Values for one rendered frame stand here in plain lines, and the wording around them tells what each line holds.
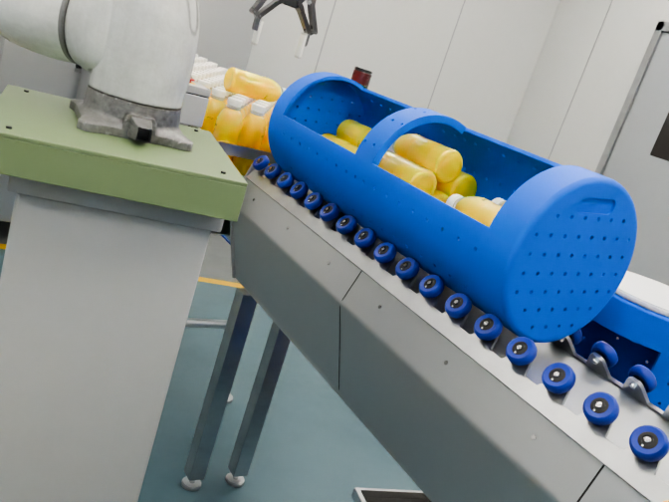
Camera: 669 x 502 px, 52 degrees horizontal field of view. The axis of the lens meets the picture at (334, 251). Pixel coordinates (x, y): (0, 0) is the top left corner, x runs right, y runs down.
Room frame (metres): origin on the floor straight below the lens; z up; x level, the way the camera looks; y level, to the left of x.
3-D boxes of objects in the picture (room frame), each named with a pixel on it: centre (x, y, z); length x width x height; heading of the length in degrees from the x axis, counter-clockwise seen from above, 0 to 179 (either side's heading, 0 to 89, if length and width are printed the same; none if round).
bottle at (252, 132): (1.86, 0.31, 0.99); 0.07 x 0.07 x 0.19
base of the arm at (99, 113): (1.13, 0.39, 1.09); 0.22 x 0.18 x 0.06; 30
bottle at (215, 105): (1.92, 0.44, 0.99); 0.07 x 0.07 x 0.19
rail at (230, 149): (1.88, 0.21, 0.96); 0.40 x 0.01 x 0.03; 125
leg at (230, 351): (1.72, 0.19, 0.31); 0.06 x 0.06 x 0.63; 35
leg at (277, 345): (1.80, 0.07, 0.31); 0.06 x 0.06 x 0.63; 35
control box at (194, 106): (1.82, 0.52, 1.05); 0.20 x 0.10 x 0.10; 35
